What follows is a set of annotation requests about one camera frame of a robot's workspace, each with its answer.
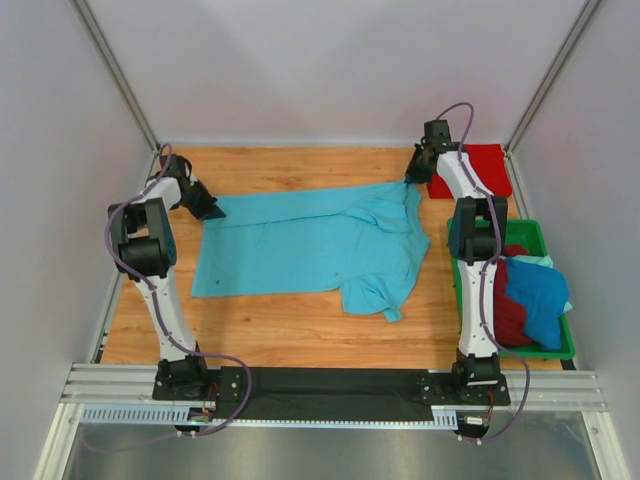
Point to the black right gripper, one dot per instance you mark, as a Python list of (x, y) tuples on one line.
[(412, 174)]

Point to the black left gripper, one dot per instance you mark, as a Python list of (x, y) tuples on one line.
[(207, 204)]

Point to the light blue t-shirt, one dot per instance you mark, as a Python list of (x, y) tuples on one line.
[(366, 242)]

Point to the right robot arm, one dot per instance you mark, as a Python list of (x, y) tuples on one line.
[(475, 242)]

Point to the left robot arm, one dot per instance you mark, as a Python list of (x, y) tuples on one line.
[(139, 237)]

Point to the folded red t-shirt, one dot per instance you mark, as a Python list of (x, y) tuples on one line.
[(488, 161)]

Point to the green plastic bin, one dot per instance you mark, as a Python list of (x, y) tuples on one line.
[(527, 234)]

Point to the mint green t-shirt in bin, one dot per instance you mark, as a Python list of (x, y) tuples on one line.
[(544, 261)]

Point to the blue t-shirt in bin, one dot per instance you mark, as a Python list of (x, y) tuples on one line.
[(543, 293)]

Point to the dark red t-shirt in bin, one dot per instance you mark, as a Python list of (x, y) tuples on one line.
[(509, 316)]

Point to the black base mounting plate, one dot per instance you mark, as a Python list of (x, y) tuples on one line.
[(317, 394)]

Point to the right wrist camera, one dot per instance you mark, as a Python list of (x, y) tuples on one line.
[(437, 135)]

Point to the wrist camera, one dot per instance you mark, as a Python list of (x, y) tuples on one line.
[(178, 167), (437, 135)]

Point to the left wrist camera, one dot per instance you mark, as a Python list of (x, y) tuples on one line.
[(178, 167)]

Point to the right aluminium corner post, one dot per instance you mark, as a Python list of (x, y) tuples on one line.
[(569, 44)]

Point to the aluminium corner post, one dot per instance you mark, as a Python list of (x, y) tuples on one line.
[(569, 44), (96, 35)]

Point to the left aluminium corner post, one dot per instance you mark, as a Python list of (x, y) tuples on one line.
[(96, 35)]

